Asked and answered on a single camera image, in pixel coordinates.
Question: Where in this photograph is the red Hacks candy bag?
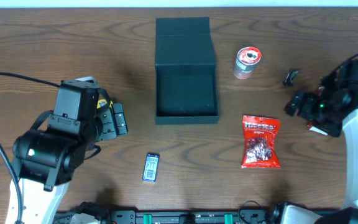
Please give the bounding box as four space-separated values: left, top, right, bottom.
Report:
241 115 281 168

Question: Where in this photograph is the red Pringles can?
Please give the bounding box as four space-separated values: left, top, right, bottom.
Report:
234 46 262 79

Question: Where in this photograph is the black gift box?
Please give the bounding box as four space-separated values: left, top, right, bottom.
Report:
155 17 219 125

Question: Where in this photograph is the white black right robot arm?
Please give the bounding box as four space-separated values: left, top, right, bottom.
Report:
268 85 358 223

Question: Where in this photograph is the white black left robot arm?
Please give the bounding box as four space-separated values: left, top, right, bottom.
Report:
6 100 128 223

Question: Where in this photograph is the red Hello Panda pack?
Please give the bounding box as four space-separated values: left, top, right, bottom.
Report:
308 122 328 136

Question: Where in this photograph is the yellow Mentos candy bottle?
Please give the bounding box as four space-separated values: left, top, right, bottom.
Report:
97 99 113 109

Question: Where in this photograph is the small black clip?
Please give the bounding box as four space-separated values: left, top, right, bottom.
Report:
283 68 300 86

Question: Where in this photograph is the blue white small box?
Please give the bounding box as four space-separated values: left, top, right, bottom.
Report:
142 154 160 182

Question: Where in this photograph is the black rail with green clips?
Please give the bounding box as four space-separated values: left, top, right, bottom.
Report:
52 202 271 224

